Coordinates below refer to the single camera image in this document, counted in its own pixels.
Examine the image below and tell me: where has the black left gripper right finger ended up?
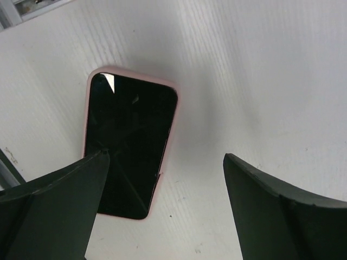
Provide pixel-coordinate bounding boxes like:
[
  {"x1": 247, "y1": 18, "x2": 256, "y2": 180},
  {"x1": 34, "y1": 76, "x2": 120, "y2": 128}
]
[{"x1": 223, "y1": 154, "x2": 346, "y2": 259}]

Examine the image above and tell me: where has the black smartphone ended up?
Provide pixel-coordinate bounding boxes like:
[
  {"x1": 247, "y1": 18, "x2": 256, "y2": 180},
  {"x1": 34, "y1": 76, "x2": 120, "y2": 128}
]
[{"x1": 83, "y1": 71, "x2": 178, "y2": 220}]

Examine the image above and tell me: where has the pink phone case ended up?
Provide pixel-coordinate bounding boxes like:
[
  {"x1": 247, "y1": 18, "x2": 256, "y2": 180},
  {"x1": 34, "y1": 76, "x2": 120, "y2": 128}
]
[{"x1": 82, "y1": 65, "x2": 181, "y2": 222}]

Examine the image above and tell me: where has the aluminium table frame rail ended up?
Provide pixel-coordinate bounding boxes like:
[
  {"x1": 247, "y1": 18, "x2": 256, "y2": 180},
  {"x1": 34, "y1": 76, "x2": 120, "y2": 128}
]
[{"x1": 1, "y1": 0, "x2": 70, "y2": 31}]

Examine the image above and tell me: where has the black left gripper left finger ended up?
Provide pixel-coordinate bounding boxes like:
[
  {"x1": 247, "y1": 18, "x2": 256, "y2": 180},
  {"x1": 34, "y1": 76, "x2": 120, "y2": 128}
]
[{"x1": 1, "y1": 149, "x2": 110, "y2": 259}]

